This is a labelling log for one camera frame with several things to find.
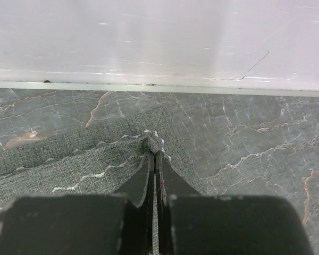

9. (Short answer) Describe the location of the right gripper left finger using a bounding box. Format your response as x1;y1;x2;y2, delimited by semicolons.
0;152;154;254

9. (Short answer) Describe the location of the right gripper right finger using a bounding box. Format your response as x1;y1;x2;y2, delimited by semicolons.
155;152;313;254

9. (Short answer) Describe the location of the grey cloth napkin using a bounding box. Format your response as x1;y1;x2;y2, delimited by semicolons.
0;105;208;226

